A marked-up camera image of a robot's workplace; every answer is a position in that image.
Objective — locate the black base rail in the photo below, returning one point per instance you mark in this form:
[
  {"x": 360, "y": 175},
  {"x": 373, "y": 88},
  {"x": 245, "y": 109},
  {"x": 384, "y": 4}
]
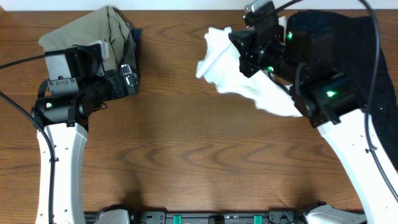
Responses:
[{"x": 217, "y": 217}]

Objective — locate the white t-shirt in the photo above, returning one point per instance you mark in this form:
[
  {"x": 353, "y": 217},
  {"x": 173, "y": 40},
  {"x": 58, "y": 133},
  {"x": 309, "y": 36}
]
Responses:
[{"x": 220, "y": 67}]

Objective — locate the grey folded trousers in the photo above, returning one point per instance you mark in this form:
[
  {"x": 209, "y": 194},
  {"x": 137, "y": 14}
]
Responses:
[{"x": 130, "y": 53}]

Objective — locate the khaki folded trousers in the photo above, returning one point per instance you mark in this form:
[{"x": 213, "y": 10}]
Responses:
[{"x": 103, "y": 24}]

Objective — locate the black t-shirt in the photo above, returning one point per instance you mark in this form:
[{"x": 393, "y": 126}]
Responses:
[{"x": 354, "y": 50}]

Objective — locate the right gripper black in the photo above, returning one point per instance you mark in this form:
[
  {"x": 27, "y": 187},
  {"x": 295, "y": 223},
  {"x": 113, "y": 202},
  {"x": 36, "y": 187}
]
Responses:
[{"x": 245, "y": 42}]

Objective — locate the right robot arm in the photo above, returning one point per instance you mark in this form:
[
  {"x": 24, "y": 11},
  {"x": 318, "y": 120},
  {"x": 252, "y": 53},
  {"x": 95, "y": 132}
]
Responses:
[{"x": 333, "y": 64}]

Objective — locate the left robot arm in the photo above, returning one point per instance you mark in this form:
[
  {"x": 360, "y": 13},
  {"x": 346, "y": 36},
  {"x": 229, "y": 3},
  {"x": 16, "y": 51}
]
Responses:
[{"x": 62, "y": 136}]

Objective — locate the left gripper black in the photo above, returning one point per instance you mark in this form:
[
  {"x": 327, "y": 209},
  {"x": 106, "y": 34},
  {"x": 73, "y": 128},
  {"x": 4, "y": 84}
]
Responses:
[{"x": 130, "y": 86}]

